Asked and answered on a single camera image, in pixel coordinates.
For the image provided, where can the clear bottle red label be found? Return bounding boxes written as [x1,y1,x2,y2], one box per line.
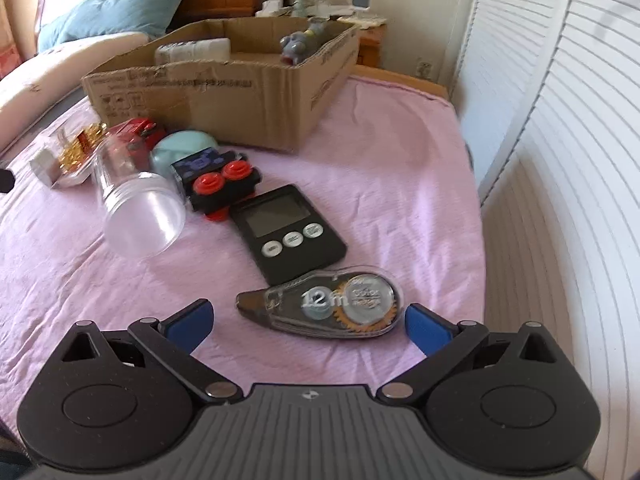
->
[29,122,108,190]

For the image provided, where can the brown cardboard box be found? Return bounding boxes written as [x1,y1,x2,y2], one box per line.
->
[81,16,362,155]

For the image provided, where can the red toy train engine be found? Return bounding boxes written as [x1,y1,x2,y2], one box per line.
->
[107,117,168,171]

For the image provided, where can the black digital timer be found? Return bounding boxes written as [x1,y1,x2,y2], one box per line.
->
[229,185,348,286]

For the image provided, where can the white plastic bottle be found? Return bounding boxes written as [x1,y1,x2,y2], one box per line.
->
[154,37,232,66]

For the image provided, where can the wooden frame edge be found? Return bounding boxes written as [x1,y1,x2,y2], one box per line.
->
[355,65,448,98]

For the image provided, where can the clear correction tape dispenser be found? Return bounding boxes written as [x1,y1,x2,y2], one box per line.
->
[235,264,405,340]

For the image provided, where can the pink blanket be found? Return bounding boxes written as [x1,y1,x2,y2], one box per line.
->
[0,75,486,461]

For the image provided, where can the black toy train car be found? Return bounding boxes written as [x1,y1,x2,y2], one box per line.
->
[170,147,263,223]

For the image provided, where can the clear plastic jar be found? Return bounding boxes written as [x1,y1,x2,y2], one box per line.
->
[92,135,187,260]

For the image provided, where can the white louvered door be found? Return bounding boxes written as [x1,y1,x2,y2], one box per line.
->
[452,0,583,206]
[477,0,640,476]

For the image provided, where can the grey toy figure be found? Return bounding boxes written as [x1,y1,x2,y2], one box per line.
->
[279,17,331,67]

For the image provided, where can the blue pillow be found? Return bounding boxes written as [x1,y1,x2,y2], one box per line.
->
[37,0,200,53]

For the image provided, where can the wooden nightstand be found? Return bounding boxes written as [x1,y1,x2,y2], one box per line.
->
[357,22,388,68]

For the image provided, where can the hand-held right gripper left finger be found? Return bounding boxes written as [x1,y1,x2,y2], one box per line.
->
[60,299,240,406]

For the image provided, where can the white flat tray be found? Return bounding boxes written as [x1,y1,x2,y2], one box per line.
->
[340,7,388,28]

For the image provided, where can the light blue round case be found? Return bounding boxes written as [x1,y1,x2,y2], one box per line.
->
[150,129,221,178]

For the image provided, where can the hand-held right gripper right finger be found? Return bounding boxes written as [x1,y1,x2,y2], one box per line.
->
[376,302,573,406]

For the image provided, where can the blue-grey patterned bed sheet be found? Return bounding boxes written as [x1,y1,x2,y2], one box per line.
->
[0,85,96,156]

